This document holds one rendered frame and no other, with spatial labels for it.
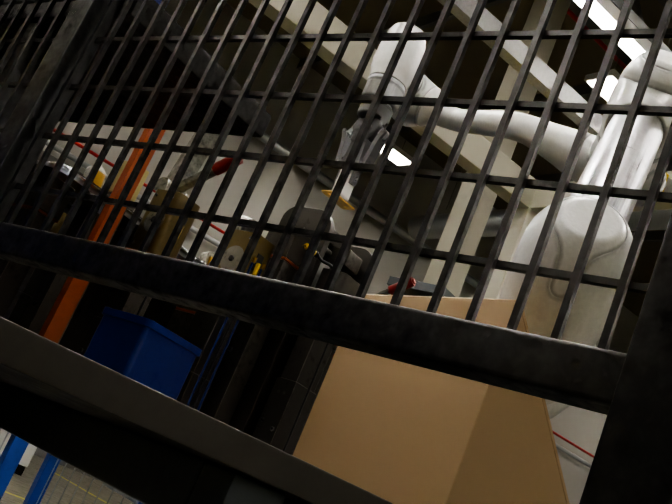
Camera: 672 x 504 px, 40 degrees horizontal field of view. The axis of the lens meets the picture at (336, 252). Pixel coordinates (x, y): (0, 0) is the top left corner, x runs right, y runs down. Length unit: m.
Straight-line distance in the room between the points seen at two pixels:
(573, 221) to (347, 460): 0.46
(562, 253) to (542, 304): 0.08
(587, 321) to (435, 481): 0.32
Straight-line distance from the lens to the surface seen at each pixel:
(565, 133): 1.97
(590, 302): 1.30
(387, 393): 1.32
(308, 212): 1.80
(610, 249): 1.29
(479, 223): 10.18
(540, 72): 5.26
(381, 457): 1.27
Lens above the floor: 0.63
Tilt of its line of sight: 16 degrees up
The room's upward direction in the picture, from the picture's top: 23 degrees clockwise
